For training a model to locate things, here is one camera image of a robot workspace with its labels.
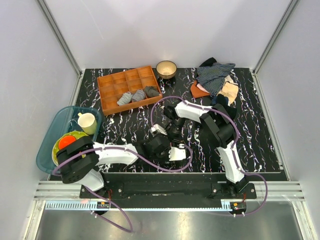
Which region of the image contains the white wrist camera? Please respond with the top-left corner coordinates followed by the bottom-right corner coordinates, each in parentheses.
top-left (150, 124), bottom-right (167, 136)
top-left (168, 146), bottom-right (187, 162)

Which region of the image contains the dark grey rolled underwear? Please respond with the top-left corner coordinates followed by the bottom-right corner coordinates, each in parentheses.
top-left (144, 86), bottom-right (160, 98)

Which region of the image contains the purple cable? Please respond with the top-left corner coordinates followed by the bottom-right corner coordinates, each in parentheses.
top-left (52, 143), bottom-right (193, 233)
top-left (150, 95), bottom-right (269, 217)

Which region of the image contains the orange cloth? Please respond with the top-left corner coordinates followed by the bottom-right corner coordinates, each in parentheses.
top-left (190, 80), bottom-right (210, 99)

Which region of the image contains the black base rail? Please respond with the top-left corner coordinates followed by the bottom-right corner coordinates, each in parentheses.
top-left (79, 173), bottom-right (257, 211)

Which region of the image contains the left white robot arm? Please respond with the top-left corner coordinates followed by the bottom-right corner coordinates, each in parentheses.
top-left (52, 135), bottom-right (172, 198)

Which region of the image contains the striped rolled underwear left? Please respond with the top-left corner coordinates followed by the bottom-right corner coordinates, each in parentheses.
top-left (117, 91), bottom-right (133, 106)

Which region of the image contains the beige bowl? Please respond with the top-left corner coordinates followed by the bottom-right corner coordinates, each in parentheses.
top-left (156, 60), bottom-right (177, 79)

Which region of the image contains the beige underwear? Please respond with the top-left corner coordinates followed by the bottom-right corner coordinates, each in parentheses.
top-left (218, 75), bottom-right (239, 106)

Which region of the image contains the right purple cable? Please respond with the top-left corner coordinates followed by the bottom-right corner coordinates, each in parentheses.
top-left (150, 95), bottom-right (269, 217)

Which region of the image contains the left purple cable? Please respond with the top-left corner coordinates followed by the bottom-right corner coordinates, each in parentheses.
top-left (52, 143), bottom-right (193, 233)

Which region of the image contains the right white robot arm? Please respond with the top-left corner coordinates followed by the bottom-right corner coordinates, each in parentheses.
top-left (163, 101), bottom-right (249, 199)

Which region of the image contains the blue plastic tub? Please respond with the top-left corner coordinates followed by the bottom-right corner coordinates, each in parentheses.
top-left (36, 106), bottom-right (102, 175)

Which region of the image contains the black underwear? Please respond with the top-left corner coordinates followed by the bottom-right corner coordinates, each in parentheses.
top-left (211, 94), bottom-right (237, 120)

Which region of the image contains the orange cup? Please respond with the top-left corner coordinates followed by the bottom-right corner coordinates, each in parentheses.
top-left (58, 135), bottom-right (77, 150)

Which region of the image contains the orange compartment tray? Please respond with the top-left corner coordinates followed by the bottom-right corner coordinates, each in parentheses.
top-left (97, 65), bottom-right (163, 116)

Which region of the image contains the striped rolled underwear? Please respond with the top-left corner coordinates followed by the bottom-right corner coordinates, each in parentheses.
top-left (131, 89), bottom-right (146, 103)
top-left (117, 91), bottom-right (133, 106)

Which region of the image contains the cream mug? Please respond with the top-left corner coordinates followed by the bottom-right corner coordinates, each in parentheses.
top-left (77, 113), bottom-right (97, 135)

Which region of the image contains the striped rolled underwear middle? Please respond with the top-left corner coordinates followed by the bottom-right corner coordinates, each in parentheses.
top-left (131, 89), bottom-right (146, 103)

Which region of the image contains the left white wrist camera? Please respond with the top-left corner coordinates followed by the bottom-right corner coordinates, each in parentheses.
top-left (168, 146), bottom-right (187, 162)

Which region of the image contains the yellow-green dotted plate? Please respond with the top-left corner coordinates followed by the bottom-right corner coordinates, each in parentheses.
top-left (51, 131), bottom-right (89, 166)

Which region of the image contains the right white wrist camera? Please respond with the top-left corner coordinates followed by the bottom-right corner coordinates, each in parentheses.
top-left (150, 124), bottom-right (167, 136)

